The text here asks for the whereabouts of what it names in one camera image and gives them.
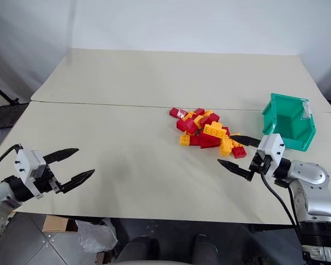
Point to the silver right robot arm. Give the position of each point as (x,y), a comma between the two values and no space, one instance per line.
(311,179)

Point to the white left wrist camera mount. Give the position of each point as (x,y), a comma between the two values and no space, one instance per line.
(26,165)

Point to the black stand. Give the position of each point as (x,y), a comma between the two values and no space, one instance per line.
(1,92)

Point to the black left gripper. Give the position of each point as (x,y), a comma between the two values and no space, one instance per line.
(48,182)

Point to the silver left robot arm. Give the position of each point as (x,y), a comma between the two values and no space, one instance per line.
(0,193)

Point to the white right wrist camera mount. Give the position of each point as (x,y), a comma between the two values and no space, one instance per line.
(273,147)

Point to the clear plastic bag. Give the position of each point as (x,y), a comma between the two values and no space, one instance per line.
(95,234)

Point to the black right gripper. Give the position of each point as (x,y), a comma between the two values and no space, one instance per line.
(260,164)

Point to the green plastic storage bin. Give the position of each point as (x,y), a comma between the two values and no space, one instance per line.
(289,124)

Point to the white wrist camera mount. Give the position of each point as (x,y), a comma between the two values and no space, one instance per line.
(273,147)
(26,165)

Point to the brown cardboard box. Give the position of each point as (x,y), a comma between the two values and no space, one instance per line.
(55,223)

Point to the black mesh panel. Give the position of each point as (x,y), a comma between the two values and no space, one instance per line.
(5,116)

